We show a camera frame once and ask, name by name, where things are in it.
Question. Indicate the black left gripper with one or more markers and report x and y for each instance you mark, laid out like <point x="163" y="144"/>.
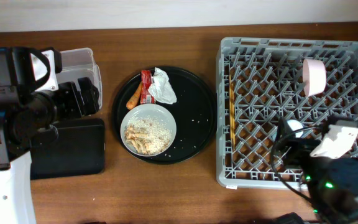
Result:
<point x="76" y="107"/>

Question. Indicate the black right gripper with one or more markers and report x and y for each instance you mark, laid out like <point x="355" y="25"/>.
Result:
<point x="302" y="147"/>

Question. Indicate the light blue plastic cup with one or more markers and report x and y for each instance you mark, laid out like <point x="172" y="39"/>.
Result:
<point x="295" y="125"/>

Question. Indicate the pink bowl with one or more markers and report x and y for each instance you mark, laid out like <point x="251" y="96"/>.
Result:
<point x="314" y="77"/>

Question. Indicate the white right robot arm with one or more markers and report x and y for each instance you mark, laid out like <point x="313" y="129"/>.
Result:
<point x="330" y="176"/>

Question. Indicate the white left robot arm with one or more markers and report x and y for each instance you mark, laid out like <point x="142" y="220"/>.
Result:
<point x="25" y="113"/>

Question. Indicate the grey dishwasher rack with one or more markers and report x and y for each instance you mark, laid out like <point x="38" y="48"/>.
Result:
<point x="268" y="85"/>

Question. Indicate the clear plastic bin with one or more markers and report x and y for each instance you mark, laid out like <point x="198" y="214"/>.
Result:
<point x="80" y="63"/>

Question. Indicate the black rectangular bin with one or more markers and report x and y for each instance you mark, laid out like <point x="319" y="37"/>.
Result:
<point x="75" y="147"/>

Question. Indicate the orange carrot piece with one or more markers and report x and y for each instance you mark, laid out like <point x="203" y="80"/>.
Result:
<point x="133" y="101"/>

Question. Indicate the red snack wrapper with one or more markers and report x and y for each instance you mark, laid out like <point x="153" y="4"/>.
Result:
<point x="146" y="97"/>

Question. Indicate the grey plate with food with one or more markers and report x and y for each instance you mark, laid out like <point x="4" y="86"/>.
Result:
<point x="148" y="130"/>

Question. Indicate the crumpled white napkin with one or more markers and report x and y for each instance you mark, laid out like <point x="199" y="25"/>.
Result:
<point x="161" y="88"/>

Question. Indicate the round black tray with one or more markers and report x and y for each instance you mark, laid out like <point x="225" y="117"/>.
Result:
<point x="195" y="113"/>

